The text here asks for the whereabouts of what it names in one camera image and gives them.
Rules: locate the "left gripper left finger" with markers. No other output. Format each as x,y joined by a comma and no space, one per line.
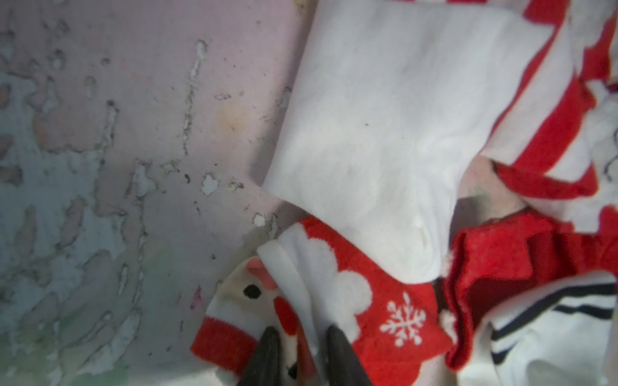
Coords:
264,366

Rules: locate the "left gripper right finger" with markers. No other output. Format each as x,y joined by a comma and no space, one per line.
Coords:
344,367

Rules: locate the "white sock front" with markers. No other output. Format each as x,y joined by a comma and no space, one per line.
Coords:
557,334

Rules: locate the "red white sock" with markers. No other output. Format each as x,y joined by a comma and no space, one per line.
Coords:
503,258

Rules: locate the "small white sock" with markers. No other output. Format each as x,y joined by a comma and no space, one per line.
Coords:
391,103

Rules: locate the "red striped sock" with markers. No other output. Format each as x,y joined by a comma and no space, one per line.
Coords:
548,146

